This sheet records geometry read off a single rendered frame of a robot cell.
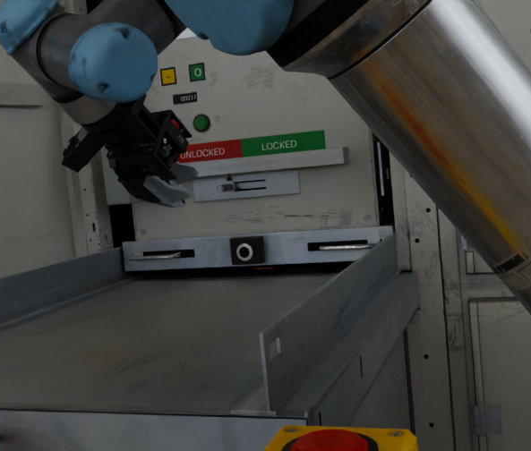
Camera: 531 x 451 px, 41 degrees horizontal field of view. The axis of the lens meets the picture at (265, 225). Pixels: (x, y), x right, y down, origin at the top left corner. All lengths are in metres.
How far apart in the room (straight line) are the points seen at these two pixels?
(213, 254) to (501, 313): 0.53
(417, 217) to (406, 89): 0.86
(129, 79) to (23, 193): 0.72
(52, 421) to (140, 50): 0.36
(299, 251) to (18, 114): 0.58
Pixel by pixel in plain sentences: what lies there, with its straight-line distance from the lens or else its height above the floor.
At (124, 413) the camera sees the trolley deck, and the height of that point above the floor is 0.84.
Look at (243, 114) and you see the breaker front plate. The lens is 1.35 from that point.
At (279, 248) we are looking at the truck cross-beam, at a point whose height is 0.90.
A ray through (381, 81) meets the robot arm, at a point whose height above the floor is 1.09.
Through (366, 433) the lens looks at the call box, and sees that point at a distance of 0.41.
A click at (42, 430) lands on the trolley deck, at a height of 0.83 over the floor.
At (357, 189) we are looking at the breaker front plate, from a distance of 1.29.
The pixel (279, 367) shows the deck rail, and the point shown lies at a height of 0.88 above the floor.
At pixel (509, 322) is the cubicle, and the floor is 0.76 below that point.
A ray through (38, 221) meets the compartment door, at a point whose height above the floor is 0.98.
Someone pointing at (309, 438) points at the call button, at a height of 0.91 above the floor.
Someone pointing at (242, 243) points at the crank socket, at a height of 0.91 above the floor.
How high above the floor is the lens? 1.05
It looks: 5 degrees down
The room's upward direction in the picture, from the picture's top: 5 degrees counter-clockwise
